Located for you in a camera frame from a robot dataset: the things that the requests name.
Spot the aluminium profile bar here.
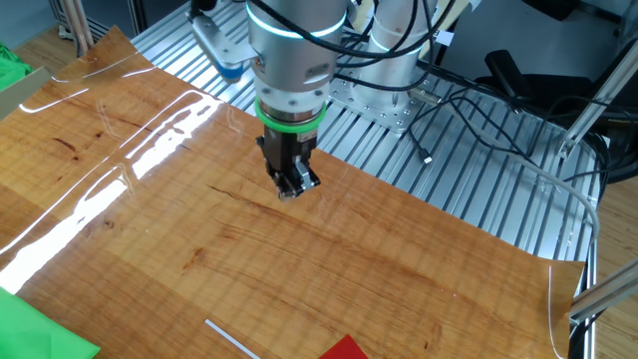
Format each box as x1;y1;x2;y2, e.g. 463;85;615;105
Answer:
567;258;638;328

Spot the brown cardboard box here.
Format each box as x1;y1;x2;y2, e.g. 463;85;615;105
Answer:
0;67;52;121

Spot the slanted aluminium profile post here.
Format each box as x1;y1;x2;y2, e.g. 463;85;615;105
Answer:
557;37;638;161

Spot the grey translucent hose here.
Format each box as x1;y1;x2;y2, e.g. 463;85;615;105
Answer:
448;102;602;250

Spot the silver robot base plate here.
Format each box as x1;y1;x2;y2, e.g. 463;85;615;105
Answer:
326;74;443;135

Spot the black office chair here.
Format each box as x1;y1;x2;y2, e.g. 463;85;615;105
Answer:
473;48;638;185

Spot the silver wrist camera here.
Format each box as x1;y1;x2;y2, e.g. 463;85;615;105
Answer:
186;12;258;84

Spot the crumpled green cloth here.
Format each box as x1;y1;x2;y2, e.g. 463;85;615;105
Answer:
0;42;34;92

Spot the green cloth on rollers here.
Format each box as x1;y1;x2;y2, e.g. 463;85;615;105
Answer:
0;286;102;359

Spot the copper coloured frame post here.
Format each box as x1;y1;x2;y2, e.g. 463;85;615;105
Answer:
59;0;96;54

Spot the wood grain table mat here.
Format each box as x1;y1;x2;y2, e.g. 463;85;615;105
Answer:
0;24;585;359

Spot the red flag with white stick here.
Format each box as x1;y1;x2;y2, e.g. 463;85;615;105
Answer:
203;318;370;359

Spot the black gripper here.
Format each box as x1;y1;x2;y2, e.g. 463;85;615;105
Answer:
255;126;322;201

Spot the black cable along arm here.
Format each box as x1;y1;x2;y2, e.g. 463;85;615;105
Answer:
246;0;458;94

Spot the black USB cable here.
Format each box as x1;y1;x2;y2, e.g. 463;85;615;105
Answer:
406;94;537;166

